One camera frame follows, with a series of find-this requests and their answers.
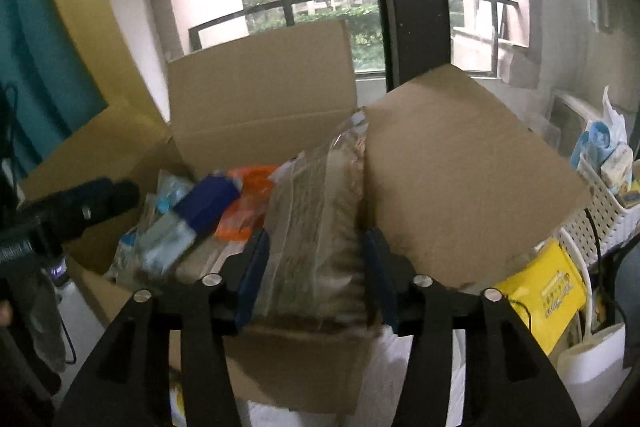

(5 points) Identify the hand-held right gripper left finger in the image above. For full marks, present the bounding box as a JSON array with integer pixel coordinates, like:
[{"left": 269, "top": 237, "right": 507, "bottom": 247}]
[{"left": 52, "top": 229, "right": 271, "bottom": 427}]

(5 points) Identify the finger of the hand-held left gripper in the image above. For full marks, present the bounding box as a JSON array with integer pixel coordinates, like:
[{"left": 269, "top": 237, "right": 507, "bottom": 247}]
[{"left": 20, "top": 177, "right": 141, "bottom": 244}]

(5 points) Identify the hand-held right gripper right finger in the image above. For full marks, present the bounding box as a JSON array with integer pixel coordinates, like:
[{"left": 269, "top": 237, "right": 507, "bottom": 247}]
[{"left": 362, "top": 227, "right": 583, "bottom": 427}]

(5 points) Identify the clear brown snack packet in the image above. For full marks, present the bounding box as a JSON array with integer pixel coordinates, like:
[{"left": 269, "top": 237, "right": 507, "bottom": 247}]
[{"left": 250, "top": 109, "right": 383, "bottom": 333}]

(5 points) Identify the brown cardboard box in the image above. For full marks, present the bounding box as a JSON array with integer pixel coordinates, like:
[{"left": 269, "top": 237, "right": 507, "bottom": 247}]
[{"left": 20, "top": 19, "right": 593, "bottom": 415}]

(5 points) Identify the orange snack packet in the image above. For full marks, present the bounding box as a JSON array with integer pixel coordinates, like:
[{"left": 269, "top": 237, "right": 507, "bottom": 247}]
[{"left": 215, "top": 164, "right": 278, "bottom": 242}]

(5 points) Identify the pale blue snack packet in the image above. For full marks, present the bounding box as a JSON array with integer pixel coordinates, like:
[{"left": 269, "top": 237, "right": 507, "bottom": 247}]
[{"left": 105, "top": 214, "right": 196, "bottom": 283}]

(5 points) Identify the dark blue snack packet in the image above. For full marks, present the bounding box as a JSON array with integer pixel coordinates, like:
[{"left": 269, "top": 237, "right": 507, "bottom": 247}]
[{"left": 172, "top": 172, "right": 241, "bottom": 240}]

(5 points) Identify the teal curtain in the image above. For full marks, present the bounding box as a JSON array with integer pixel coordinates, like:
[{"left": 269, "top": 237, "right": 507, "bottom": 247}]
[{"left": 0, "top": 0, "right": 108, "bottom": 178}]

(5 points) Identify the yellow paper bag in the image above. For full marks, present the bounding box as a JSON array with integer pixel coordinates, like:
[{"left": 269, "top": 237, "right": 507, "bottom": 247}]
[{"left": 492, "top": 237, "right": 591, "bottom": 358}]

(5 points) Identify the yellow curtain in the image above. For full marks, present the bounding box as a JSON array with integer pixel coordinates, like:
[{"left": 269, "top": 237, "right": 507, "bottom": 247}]
[{"left": 42, "top": 0, "right": 173, "bottom": 128}]

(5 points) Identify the white paper roll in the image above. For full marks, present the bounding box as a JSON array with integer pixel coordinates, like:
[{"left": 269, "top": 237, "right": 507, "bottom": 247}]
[{"left": 555, "top": 324, "right": 628, "bottom": 408}]

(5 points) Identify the white plastic basket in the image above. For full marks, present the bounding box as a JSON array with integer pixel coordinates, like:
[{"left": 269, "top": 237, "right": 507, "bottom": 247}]
[{"left": 555, "top": 152, "right": 640, "bottom": 268}]

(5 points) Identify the grey cloth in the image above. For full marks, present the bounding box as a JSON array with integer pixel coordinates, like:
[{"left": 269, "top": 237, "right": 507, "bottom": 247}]
[{"left": 614, "top": 247, "right": 640, "bottom": 335}]

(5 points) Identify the white appliance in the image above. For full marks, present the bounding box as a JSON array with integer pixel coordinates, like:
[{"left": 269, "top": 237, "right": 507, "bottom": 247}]
[{"left": 550, "top": 89, "right": 608, "bottom": 148}]

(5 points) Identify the blue plastic bag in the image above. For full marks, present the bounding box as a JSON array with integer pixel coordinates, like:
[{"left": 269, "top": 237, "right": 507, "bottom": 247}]
[{"left": 570, "top": 119, "right": 623, "bottom": 168}]

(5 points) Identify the black balcony railing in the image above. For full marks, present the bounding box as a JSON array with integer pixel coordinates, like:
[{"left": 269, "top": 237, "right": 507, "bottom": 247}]
[{"left": 188, "top": 0, "right": 521, "bottom": 58}]

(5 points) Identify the white plastic bag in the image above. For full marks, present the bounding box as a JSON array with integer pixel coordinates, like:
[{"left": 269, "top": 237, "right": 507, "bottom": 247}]
[{"left": 597, "top": 84, "right": 628, "bottom": 148}]

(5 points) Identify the black cable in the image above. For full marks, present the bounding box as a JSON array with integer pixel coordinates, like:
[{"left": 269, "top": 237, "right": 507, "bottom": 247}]
[{"left": 582, "top": 206, "right": 610, "bottom": 328}]

